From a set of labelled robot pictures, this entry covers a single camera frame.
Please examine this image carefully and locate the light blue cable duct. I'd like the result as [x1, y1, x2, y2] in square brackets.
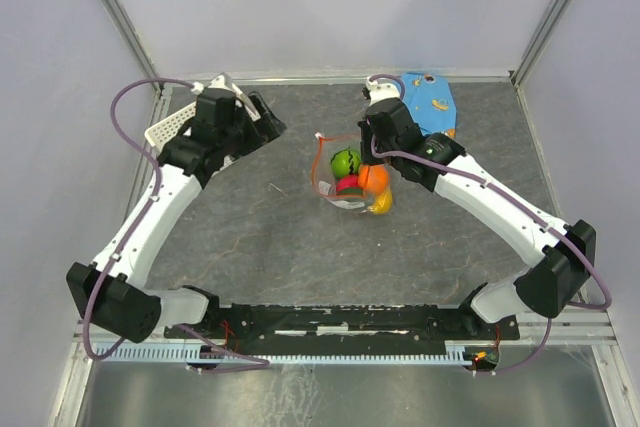
[106, 341, 472, 367]

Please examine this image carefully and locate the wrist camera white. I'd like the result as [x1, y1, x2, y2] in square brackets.
[362, 74, 406, 105]
[190, 72, 243, 103]

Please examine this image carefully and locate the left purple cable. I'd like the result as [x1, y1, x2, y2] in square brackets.
[82, 77, 271, 373]

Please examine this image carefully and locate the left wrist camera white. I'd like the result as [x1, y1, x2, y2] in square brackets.
[190, 72, 243, 103]

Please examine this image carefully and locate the blue patterned cloth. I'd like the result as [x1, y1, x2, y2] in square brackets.
[401, 72, 457, 138]

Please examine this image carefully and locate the clear zip top bag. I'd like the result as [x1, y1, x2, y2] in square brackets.
[311, 132, 393, 215]

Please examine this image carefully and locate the yellow lemon toy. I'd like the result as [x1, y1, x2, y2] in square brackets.
[367, 187, 393, 215]

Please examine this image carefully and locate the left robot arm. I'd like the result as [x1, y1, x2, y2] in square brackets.
[66, 86, 286, 343]

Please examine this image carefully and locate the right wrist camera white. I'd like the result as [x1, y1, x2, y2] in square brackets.
[362, 74, 406, 105]

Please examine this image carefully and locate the orange toy fruit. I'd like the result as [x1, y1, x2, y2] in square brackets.
[358, 164, 390, 195]

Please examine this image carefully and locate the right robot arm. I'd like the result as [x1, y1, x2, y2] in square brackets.
[359, 97, 596, 338]

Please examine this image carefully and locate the green watermelon toy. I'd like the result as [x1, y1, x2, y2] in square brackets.
[330, 148, 361, 179]

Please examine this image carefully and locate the white plastic basket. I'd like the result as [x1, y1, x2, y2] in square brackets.
[144, 102, 196, 154]

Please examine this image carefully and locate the aluminium frame rail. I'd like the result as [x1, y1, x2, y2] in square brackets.
[74, 301, 619, 343]

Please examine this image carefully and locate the red apple toy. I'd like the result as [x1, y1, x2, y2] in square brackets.
[336, 174, 359, 194]

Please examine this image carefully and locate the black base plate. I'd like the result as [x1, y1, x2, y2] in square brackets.
[190, 304, 520, 357]

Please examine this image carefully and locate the dark green avocado toy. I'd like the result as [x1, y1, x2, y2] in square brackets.
[338, 187, 364, 197]

